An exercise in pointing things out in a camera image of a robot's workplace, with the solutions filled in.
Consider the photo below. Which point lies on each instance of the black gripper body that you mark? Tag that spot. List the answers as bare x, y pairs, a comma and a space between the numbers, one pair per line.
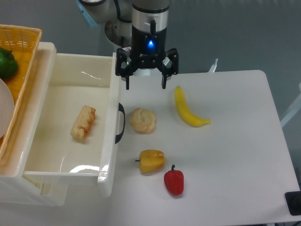
147, 49

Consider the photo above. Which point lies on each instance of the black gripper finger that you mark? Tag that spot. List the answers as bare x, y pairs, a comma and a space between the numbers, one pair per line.
126, 64
172, 69

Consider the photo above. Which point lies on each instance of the square toast bread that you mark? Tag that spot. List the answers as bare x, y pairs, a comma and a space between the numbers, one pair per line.
83, 123

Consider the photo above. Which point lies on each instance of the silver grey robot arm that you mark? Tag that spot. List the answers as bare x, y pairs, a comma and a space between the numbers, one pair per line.
145, 15

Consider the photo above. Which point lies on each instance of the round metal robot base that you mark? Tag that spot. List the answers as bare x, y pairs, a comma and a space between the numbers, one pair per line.
118, 33

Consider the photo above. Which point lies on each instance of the round bread roll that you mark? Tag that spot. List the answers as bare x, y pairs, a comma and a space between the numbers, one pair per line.
143, 120

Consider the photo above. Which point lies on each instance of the upper white drawer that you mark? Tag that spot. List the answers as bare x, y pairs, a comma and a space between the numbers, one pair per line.
93, 160

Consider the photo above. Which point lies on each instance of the white drawer cabinet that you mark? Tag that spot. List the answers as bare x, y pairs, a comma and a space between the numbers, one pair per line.
26, 141

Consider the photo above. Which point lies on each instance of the yellow banana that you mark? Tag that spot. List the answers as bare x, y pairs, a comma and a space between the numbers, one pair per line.
184, 112

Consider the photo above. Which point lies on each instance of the orange woven basket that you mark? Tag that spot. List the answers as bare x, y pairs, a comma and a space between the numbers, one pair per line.
23, 42

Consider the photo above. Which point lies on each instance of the yellow bell pepper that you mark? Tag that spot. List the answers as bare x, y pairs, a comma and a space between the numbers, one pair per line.
151, 160

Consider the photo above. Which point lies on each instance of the green bell pepper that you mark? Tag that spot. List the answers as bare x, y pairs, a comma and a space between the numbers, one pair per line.
8, 64

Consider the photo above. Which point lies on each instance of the white round plate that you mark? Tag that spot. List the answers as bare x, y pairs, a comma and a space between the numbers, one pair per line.
7, 106

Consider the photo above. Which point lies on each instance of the red bell pepper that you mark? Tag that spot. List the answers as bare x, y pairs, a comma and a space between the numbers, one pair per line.
174, 181

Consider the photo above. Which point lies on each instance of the black device at table edge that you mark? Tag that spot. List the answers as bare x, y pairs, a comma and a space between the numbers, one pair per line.
293, 200

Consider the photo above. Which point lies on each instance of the white table clamp bracket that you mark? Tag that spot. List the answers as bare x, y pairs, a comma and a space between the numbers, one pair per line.
214, 66

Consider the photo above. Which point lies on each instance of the black drawer handle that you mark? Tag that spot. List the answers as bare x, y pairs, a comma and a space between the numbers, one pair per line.
122, 122

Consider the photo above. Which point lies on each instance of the white table leg frame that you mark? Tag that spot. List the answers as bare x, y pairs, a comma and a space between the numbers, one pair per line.
292, 109

